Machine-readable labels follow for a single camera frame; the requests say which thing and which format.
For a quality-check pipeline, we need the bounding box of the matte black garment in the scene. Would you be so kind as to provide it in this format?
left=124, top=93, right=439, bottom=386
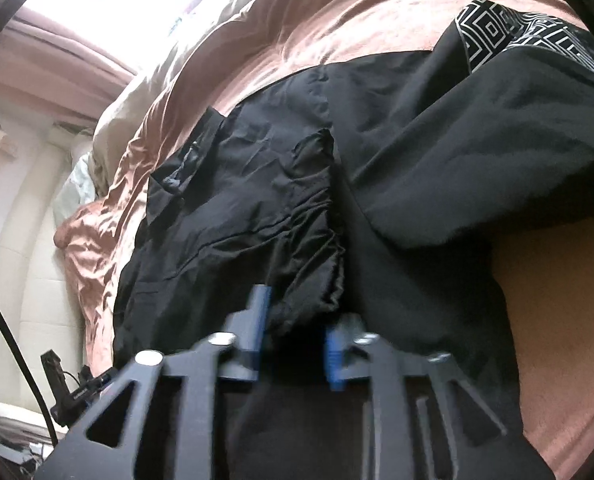
left=227, top=25, right=594, bottom=480

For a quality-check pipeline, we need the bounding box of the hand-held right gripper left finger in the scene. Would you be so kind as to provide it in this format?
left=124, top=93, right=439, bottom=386
left=39, top=285, right=272, bottom=480

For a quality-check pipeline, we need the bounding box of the cream upholstered headboard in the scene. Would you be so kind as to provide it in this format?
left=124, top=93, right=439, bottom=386
left=0, top=115, right=94, bottom=441

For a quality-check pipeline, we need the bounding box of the shiny black jacket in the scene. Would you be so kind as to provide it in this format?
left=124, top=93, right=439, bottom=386
left=112, top=105, right=350, bottom=361

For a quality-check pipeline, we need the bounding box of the beige quilt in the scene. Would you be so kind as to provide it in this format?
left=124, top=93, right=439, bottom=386
left=92, top=0, right=378, bottom=196

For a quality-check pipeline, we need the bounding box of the brown blanket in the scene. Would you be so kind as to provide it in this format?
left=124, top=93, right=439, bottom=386
left=54, top=0, right=594, bottom=471

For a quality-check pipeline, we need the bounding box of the black white patterned cloth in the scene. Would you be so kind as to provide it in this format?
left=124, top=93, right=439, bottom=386
left=452, top=0, right=594, bottom=81

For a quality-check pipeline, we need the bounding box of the black cable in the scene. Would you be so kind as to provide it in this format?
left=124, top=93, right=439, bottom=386
left=0, top=267, right=60, bottom=448

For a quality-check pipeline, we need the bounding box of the light green pillow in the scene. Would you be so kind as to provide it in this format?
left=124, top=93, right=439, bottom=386
left=52, top=152, right=98, bottom=226

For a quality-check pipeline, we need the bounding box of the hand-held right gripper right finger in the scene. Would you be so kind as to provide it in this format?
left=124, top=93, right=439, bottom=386
left=324, top=314, right=532, bottom=480

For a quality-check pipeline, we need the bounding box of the pink curtain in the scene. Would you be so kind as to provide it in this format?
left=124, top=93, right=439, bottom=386
left=0, top=10, right=138, bottom=111

